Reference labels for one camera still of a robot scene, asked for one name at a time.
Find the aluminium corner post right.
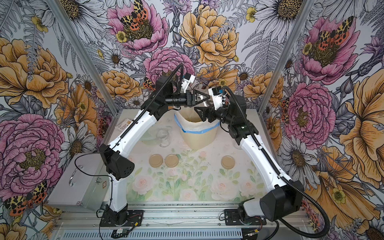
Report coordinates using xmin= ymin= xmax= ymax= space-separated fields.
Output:
xmin=258 ymin=0 xmax=315 ymax=116

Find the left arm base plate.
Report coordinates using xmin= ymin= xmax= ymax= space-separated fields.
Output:
xmin=100 ymin=209 xmax=144 ymax=227

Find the red white bandage box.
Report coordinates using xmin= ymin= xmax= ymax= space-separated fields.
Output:
xmin=115 ymin=118 xmax=132 ymax=132

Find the beige trash bin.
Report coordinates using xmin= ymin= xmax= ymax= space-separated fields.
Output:
xmin=180 ymin=127 xmax=218 ymax=150

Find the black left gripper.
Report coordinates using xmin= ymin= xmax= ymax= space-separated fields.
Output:
xmin=165 ymin=89 xmax=211 ymax=107

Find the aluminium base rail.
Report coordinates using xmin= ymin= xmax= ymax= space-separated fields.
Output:
xmin=51 ymin=202 xmax=302 ymax=240

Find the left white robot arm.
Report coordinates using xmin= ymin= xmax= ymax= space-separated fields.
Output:
xmin=97 ymin=64 xmax=210 ymax=227

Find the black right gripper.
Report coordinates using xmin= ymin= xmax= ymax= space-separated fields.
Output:
xmin=194 ymin=100 xmax=235 ymax=125

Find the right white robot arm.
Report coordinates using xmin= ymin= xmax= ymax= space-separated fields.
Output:
xmin=195 ymin=86 xmax=331 ymax=239

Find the silver metal case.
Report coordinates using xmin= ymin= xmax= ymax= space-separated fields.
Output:
xmin=48 ymin=154 xmax=111 ymax=213

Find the aluminium corner post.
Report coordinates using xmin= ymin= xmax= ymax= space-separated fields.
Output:
xmin=258 ymin=0 xmax=315 ymax=116
xmin=47 ymin=1 xmax=119 ymax=117

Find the aluminium corner post left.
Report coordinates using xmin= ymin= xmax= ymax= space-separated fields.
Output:
xmin=47 ymin=1 xmax=119 ymax=117

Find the glass tea jar beige lid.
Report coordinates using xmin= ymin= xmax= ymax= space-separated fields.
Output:
xmin=199 ymin=99 xmax=214 ymax=108

